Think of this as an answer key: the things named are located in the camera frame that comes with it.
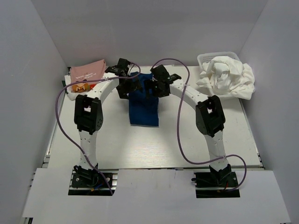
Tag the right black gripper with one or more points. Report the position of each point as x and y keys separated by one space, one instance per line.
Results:
x=149 y=85

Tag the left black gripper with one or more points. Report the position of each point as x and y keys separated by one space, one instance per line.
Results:
x=123 y=92

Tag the blue t-shirt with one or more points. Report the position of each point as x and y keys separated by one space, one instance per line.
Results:
x=143 y=111

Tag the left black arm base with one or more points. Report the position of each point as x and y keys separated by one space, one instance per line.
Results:
x=81 y=186

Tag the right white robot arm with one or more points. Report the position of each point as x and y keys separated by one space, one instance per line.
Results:
x=210 y=117

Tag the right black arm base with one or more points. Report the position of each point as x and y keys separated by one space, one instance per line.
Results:
x=206 y=187

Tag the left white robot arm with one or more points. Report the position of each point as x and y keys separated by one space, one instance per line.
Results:
x=88 y=115

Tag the crumpled white t-shirts pile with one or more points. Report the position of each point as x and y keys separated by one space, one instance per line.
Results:
x=227 y=78

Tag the folded pink t-shirt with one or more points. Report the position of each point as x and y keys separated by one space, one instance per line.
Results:
x=92 y=71

